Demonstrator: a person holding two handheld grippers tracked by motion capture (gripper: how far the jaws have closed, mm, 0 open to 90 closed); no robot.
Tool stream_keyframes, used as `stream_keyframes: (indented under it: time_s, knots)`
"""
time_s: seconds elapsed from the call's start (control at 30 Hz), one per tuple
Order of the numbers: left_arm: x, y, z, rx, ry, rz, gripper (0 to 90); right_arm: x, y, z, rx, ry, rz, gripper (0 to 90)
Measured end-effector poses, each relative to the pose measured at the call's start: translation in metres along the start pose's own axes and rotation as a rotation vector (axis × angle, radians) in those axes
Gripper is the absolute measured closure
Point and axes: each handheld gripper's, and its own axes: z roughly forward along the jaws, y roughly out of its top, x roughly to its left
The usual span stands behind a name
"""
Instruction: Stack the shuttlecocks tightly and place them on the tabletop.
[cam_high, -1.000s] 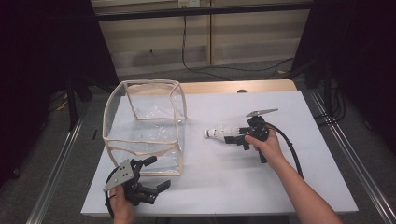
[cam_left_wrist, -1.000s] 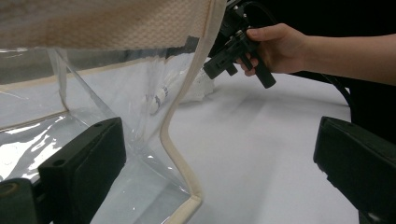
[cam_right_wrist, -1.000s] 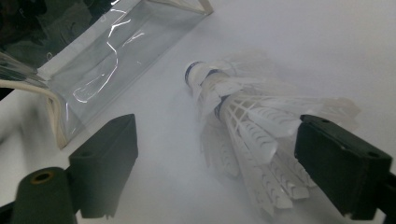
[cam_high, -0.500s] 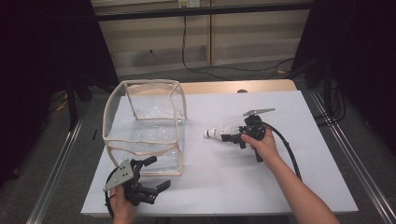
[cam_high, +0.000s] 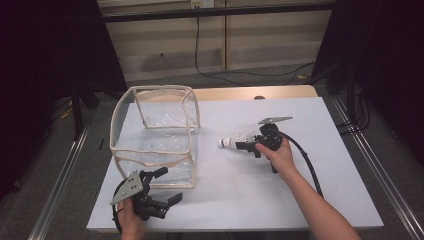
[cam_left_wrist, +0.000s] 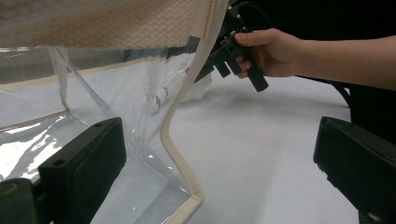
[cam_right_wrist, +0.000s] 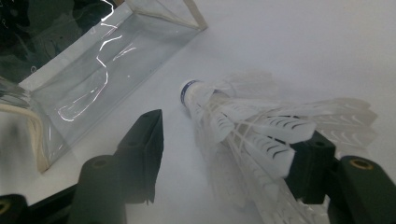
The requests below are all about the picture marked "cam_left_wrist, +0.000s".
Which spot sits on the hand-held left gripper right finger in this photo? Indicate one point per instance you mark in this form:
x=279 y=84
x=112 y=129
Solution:
x=358 y=161

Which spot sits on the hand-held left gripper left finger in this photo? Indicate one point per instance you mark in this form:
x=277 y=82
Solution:
x=81 y=174

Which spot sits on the white feather shuttlecock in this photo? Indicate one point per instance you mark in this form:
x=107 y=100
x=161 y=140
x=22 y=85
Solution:
x=158 y=99

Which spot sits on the clear storage bag beige trim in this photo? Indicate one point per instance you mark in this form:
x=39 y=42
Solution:
x=183 y=168

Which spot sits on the white table cover sheet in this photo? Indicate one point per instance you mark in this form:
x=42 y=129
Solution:
x=249 y=155

